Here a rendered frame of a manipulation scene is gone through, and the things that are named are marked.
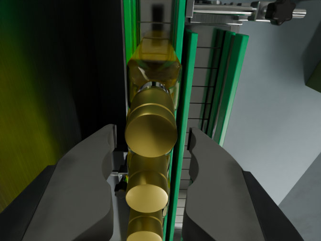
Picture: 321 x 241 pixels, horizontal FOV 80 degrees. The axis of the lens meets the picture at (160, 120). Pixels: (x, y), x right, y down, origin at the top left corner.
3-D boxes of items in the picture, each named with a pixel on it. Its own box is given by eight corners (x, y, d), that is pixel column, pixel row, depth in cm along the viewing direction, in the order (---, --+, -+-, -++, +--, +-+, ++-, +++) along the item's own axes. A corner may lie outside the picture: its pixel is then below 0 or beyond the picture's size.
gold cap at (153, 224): (130, 190, 21) (123, 230, 17) (163, 191, 21) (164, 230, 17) (131, 211, 22) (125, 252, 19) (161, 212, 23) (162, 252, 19)
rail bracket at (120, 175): (107, 143, 47) (90, 186, 35) (135, 144, 47) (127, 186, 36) (108, 156, 49) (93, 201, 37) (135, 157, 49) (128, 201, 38)
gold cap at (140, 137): (130, 86, 15) (121, 111, 11) (175, 88, 15) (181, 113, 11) (131, 125, 17) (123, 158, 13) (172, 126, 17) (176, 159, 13)
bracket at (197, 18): (186, 1, 38) (191, -2, 32) (233, 3, 39) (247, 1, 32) (184, 21, 40) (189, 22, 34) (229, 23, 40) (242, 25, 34)
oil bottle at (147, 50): (140, 38, 35) (121, 65, 17) (171, 39, 36) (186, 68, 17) (140, 68, 38) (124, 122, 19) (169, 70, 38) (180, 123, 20)
